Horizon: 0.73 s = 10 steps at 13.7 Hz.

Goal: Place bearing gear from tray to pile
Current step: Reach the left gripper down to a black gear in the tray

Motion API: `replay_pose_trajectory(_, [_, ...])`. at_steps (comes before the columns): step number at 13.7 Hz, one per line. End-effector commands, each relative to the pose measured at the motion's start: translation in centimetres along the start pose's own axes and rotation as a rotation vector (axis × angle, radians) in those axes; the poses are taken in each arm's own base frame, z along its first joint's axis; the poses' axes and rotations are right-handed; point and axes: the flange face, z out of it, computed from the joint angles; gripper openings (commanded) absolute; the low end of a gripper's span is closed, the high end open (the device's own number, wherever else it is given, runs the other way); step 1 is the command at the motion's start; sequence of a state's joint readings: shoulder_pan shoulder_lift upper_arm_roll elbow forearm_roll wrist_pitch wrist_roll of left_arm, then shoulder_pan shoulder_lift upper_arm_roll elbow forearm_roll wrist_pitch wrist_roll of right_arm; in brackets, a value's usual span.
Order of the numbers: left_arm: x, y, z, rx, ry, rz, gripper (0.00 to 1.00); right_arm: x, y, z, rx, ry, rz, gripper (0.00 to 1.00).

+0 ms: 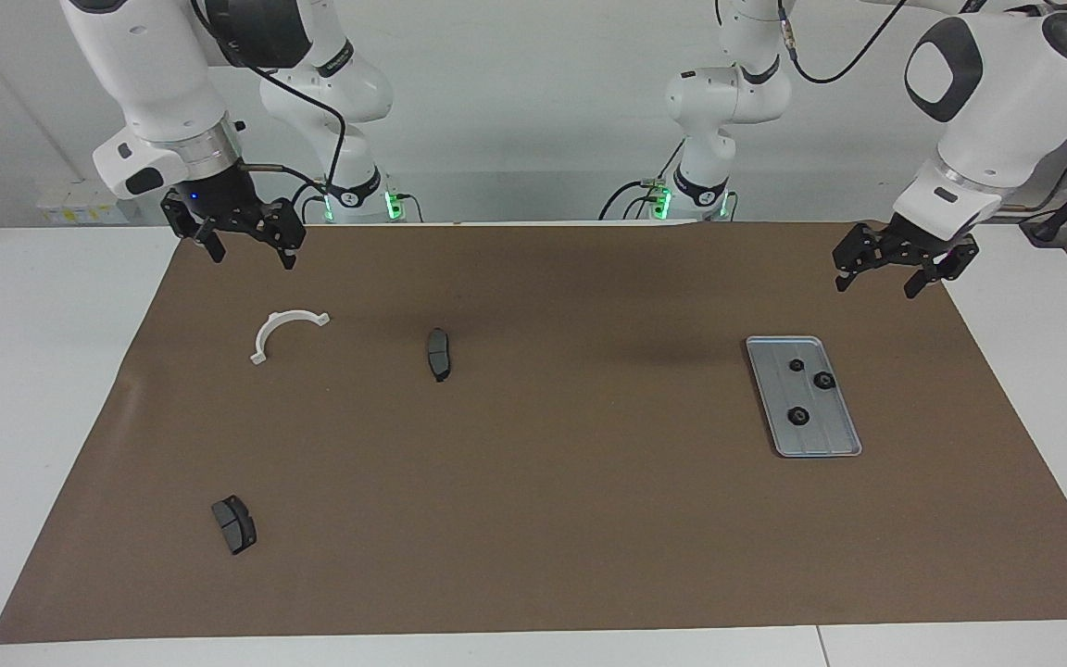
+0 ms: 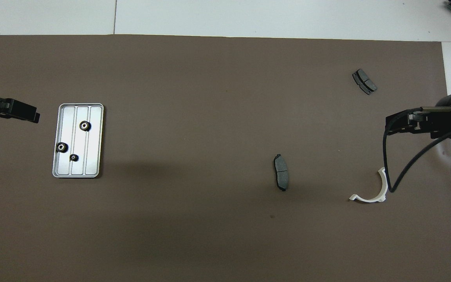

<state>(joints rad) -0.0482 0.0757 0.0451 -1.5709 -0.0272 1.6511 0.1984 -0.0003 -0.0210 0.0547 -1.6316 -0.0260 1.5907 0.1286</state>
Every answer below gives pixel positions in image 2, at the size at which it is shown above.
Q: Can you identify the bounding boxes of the short grey brake pad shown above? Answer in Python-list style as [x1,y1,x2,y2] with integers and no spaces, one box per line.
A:
[352,69,378,96]

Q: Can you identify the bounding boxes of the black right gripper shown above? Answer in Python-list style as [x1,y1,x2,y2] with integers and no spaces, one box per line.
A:
[385,92,451,139]

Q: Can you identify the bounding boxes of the silver metal tray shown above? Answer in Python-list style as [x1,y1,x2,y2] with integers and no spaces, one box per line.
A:
[52,103,105,179]

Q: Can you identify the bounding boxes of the brown table mat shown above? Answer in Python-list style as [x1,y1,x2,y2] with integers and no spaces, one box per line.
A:
[0,34,451,282]

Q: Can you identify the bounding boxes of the long grey brake pad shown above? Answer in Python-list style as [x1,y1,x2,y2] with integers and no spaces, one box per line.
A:
[273,154,289,192]

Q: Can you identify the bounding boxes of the white curved plastic bracket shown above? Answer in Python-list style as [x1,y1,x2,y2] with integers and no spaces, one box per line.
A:
[349,167,389,203]

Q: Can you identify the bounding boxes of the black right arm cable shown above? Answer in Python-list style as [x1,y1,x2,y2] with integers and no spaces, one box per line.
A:
[382,108,451,193]

